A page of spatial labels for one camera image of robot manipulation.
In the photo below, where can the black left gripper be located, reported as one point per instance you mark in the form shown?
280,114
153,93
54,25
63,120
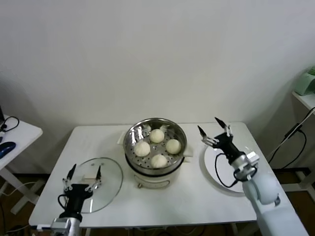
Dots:
76,196

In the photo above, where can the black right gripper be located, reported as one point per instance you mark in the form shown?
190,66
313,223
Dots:
226,145

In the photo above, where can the white steamed baozi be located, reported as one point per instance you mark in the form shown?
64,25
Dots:
159,161
157,136
142,149
173,146

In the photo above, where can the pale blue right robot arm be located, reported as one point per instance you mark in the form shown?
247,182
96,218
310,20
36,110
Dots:
265,191

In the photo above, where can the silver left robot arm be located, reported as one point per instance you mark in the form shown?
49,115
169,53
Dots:
64,225

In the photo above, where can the stainless steel steamer basket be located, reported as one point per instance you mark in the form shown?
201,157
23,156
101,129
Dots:
183,140

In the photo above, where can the glass pot lid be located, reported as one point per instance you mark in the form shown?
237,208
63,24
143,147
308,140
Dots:
110,172

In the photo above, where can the white round plate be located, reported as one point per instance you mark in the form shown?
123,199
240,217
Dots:
209,167

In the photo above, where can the white electric cooker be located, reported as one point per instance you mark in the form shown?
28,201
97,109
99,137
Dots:
152,182

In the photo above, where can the white side table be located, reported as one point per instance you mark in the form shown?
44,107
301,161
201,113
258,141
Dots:
22,137

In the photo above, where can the blue computer mouse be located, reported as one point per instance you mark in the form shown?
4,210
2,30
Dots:
6,148

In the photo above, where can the white shelf board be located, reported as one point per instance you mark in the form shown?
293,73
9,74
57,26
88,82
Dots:
307,99

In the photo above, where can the pale green plastic object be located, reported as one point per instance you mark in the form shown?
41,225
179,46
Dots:
305,83

